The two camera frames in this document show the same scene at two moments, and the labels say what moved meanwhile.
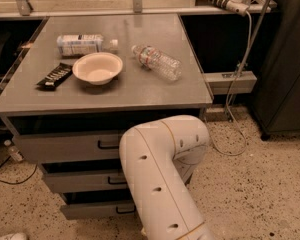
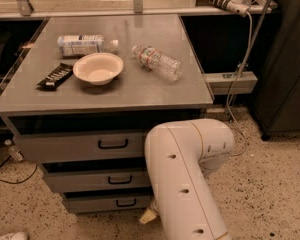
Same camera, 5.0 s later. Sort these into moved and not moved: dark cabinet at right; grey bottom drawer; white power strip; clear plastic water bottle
Moved: grey bottom drawer
Not moved: clear plastic water bottle; white power strip; dark cabinet at right
